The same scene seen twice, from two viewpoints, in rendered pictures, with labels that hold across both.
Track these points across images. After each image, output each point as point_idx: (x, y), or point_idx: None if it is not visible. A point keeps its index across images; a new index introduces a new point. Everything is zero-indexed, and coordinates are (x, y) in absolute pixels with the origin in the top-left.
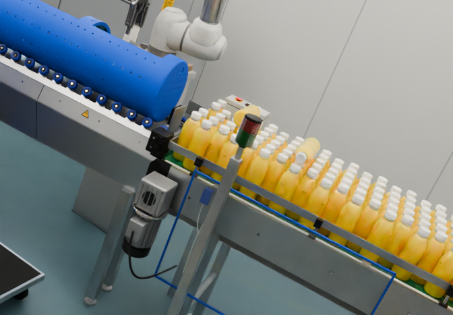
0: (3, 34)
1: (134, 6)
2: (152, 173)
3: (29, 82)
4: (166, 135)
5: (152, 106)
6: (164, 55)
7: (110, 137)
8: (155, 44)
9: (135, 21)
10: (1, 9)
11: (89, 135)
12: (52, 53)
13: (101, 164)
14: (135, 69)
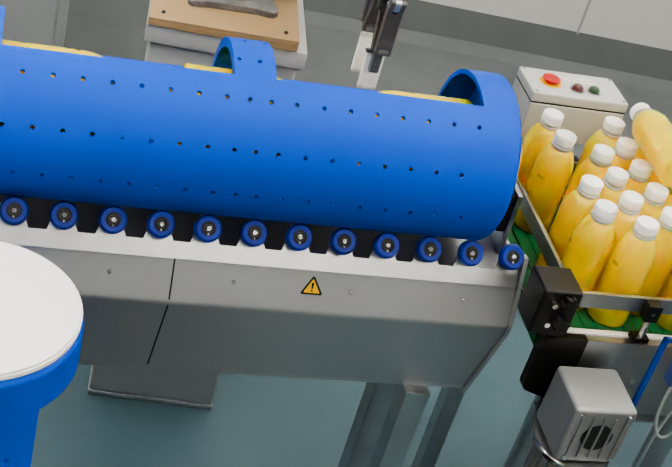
0: (27, 181)
1: (403, 9)
2: (567, 375)
3: (131, 266)
4: (576, 287)
5: (495, 226)
6: None
7: (391, 316)
8: None
9: (366, 23)
10: (8, 123)
11: (329, 326)
12: (200, 189)
13: (347, 364)
14: (444, 161)
